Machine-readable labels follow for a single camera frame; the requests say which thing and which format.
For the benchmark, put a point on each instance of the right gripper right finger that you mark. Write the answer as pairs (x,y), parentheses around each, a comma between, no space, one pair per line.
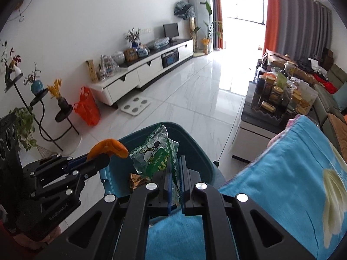
(235,227)

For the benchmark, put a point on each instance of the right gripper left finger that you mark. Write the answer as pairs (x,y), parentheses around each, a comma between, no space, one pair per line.
(116,227)

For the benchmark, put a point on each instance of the gold foil snack wrapper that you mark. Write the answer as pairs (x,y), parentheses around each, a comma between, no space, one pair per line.
(136,180)

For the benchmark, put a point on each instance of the green snack bag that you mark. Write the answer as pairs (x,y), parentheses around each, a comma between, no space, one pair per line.
(155,154)

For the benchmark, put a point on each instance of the orange peel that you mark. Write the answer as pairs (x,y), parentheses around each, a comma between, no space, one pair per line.
(110,147)

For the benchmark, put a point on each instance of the teal trash bin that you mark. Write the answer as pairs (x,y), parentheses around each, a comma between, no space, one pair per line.
(115,177)

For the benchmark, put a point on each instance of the person's left hand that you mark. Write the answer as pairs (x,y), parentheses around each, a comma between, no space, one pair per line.
(36,237)

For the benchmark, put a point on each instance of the blue floral tablecloth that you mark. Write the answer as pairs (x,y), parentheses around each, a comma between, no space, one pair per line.
(300,181)

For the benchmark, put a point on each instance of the orange plastic bag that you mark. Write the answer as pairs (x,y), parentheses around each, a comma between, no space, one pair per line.
(87,108)

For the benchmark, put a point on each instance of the white bathroom scale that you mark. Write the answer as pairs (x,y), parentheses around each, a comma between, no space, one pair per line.
(135,106)

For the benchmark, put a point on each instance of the cluttered coffee table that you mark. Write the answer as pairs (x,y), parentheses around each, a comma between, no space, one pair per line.
(260,122)

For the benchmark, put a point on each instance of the green sectional sofa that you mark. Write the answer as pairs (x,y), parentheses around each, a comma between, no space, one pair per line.
(325,91)

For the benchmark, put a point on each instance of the white TV cabinet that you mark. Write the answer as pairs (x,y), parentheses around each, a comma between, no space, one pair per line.
(142,72)

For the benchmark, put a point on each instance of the tall potted plant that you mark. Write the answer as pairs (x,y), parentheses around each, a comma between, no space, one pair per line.
(213,28)

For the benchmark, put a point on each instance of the small black monitor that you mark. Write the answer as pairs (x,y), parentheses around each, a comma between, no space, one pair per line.
(171,31)

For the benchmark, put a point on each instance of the orange and grey curtain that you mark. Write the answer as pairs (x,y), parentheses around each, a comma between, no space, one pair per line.
(299,28)

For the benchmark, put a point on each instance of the white standing air conditioner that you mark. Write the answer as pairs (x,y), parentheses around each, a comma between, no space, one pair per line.
(202,18)

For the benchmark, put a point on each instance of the round wall clock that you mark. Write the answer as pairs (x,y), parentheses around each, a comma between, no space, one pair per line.
(18,12)

